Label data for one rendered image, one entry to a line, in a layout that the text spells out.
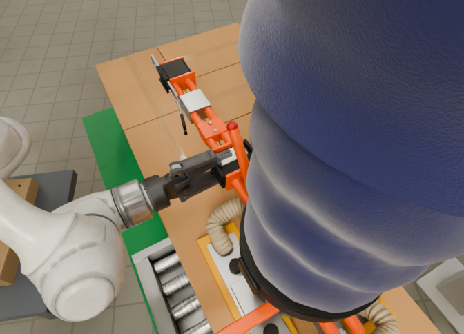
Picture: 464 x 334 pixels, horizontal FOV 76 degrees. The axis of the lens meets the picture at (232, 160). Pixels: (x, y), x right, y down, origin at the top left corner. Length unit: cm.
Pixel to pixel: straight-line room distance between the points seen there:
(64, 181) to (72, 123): 135
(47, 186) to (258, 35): 119
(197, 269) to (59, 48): 296
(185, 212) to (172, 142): 79
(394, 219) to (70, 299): 38
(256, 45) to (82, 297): 38
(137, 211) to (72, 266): 20
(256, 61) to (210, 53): 186
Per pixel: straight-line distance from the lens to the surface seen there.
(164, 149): 150
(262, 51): 16
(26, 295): 116
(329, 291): 36
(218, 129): 73
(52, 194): 127
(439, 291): 205
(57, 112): 275
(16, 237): 50
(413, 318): 79
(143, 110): 170
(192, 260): 73
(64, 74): 309
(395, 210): 19
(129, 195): 62
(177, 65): 90
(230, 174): 63
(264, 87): 16
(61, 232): 48
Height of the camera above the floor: 171
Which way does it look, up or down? 55 degrees down
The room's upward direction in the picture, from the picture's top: straight up
